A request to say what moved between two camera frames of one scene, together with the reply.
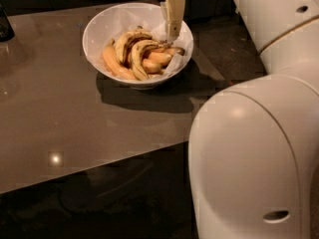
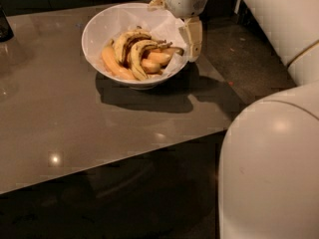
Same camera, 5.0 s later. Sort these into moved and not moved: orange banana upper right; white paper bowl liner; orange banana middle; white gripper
Moved: white gripper
Not moved: orange banana middle; white paper bowl liner; orange banana upper right
